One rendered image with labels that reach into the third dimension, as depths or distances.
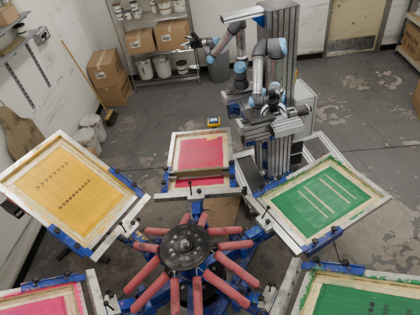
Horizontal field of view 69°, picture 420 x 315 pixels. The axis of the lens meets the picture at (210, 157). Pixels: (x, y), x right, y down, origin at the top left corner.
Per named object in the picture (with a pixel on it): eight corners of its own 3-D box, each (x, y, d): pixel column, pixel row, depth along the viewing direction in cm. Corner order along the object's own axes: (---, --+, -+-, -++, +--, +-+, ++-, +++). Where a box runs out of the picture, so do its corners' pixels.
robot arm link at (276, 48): (266, 99, 256) (266, 35, 219) (284, 99, 253) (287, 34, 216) (265, 107, 248) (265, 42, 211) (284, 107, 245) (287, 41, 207)
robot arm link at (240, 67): (233, 80, 287) (232, 67, 278) (235, 73, 296) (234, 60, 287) (245, 80, 284) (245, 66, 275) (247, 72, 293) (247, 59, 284)
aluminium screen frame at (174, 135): (172, 135, 304) (172, 132, 302) (230, 129, 298) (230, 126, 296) (163, 197, 247) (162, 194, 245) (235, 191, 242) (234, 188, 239)
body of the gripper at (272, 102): (280, 113, 199) (280, 102, 207) (279, 102, 193) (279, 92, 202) (269, 114, 201) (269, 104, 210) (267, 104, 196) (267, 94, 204)
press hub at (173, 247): (192, 301, 278) (154, 215, 185) (235, 299, 274) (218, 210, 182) (190, 350, 250) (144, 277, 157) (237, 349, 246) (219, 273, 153)
